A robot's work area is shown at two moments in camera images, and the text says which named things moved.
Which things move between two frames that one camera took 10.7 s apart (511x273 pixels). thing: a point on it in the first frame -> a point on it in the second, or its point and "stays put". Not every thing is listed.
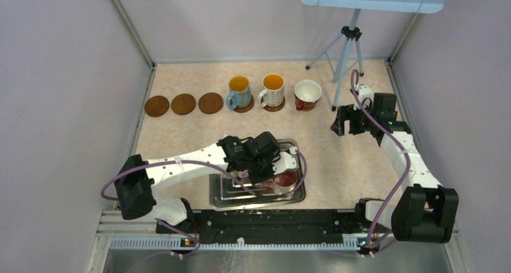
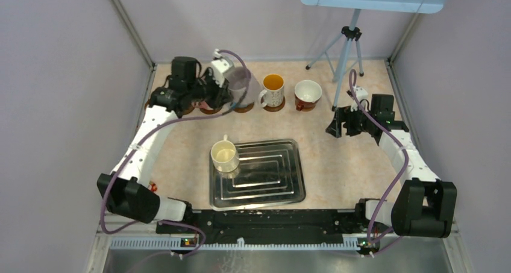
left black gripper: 272,158 -> 221,94
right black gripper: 346,112 stays put
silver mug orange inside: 272,95 stays put
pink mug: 283,183 -> 203,104
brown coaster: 275,108 stays put
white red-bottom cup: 307,93 stays put
